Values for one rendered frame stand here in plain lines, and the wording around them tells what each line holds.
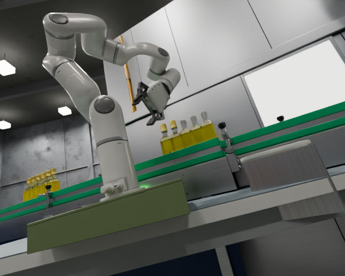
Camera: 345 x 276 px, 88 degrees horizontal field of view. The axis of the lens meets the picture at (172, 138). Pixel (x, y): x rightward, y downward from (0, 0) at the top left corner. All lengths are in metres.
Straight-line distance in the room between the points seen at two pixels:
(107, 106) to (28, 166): 13.23
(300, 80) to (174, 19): 0.94
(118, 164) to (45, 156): 12.76
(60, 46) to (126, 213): 0.57
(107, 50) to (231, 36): 0.78
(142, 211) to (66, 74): 0.47
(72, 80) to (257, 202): 0.60
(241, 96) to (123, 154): 0.74
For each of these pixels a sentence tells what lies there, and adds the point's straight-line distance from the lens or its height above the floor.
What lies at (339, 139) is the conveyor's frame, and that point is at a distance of 0.85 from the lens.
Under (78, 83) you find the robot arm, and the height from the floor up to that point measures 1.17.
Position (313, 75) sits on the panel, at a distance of 1.12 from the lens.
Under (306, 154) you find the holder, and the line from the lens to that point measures 0.54.
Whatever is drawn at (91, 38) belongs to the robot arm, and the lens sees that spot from 0.78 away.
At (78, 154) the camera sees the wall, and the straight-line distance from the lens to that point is 12.15.
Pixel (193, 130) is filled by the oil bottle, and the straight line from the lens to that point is 0.89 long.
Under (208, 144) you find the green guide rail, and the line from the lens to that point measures 0.75.
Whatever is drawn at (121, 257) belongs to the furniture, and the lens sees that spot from 0.51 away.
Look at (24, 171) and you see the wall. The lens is 13.84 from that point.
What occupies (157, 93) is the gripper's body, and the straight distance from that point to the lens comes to 0.69.
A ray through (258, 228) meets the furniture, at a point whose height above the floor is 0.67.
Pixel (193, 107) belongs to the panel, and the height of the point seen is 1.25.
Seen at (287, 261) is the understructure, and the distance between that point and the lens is 1.08.
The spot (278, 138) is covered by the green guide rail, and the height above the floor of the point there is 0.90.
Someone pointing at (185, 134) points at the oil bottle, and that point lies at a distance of 0.90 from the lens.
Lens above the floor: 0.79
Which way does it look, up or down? 17 degrees up
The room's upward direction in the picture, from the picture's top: 14 degrees counter-clockwise
